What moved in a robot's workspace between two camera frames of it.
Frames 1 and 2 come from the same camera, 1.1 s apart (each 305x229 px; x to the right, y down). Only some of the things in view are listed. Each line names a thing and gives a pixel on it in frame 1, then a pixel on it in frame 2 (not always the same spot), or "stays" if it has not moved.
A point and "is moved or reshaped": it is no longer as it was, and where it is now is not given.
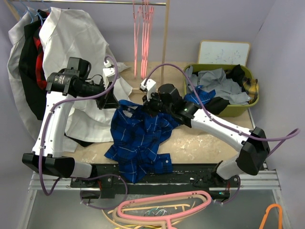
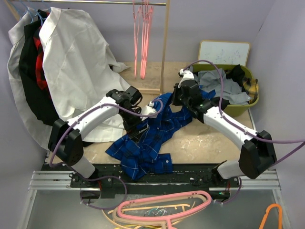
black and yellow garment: (216, 105) stays
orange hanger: (280, 213) stays
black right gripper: (147, 106) → (175, 101)
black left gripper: (108, 100) → (131, 130)
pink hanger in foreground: (166, 219) stays
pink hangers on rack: (147, 12) stays
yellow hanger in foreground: (131, 225) stays
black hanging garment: (27, 58) stays
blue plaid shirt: (136, 133) is moved or reshaped
